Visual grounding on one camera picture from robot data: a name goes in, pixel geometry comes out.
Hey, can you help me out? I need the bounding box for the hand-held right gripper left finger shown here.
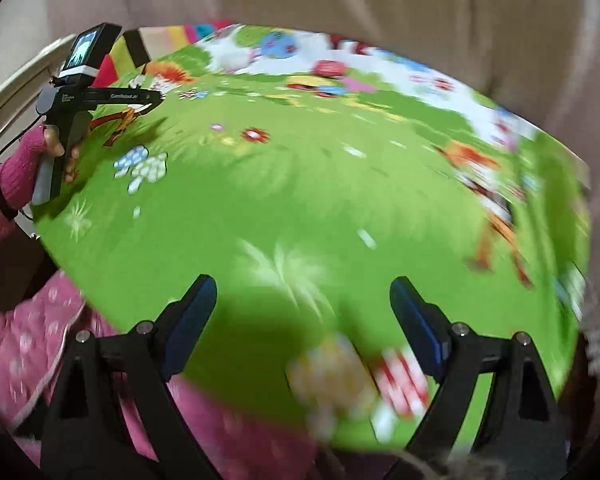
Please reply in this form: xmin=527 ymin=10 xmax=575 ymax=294
xmin=40 ymin=274 xmax=218 ymax=480

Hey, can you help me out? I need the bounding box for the colourful printed blanket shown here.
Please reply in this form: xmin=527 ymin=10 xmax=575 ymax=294
xmin=30 ymin=22 xmax=593 ymax=453

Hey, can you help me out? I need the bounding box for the black cable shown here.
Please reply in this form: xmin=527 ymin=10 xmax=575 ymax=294
xmin=0 ymin=120 xmax=46 ymax=196

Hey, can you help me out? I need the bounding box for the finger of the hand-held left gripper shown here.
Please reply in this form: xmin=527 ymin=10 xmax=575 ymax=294
xmin=130 ymin=90 xmax=165 ymax=112

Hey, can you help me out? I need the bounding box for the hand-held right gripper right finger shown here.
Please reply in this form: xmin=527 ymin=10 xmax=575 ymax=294
xmin=389 ymin=276 xmax=566 ymax=480

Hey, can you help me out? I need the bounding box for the white wooden furniture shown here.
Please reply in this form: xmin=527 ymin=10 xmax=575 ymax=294
xmin=0 ymin=35 xmax=76 ymax=161

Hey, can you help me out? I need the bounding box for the person's left hand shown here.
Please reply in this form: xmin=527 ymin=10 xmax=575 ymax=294
xmin=0 ymin=125 xmax=65 ymax=210

